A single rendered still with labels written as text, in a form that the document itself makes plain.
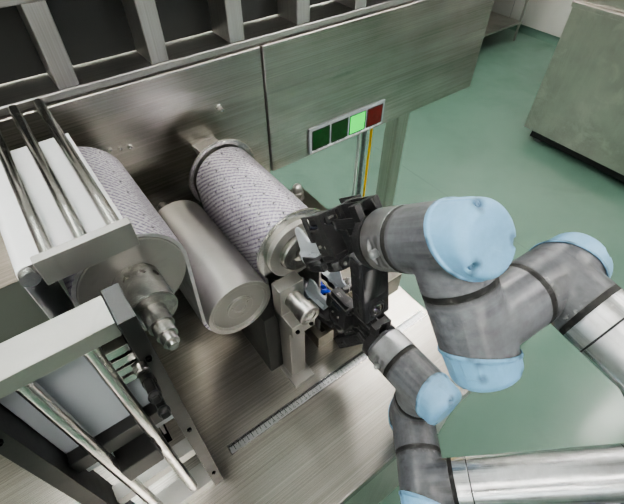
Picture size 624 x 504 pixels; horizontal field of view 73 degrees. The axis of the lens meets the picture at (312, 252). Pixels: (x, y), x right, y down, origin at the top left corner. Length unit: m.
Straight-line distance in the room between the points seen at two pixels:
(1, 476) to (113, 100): 0.73
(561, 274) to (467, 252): 0.15
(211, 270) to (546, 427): 1.68
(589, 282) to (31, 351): 0.53
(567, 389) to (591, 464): 1.48
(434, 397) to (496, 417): 1.35
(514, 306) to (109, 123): 0.69
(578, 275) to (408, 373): 0.32
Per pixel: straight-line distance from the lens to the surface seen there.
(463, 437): 1.97
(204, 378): 1.00
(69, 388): 0.54
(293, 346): 0.86
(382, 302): 0.58
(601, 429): 2.23
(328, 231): 0.54
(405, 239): 0.42
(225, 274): 0.71
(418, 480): 0.77
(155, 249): 0.58
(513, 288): 0.47
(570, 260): 0.52
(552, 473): 0.77
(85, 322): 0.45
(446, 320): 0.43
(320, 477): 0.90
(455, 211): 0.38
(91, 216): 0.56
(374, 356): 0.75
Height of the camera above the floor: 1.77
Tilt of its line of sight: 47 degrees down
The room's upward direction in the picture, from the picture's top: straight up
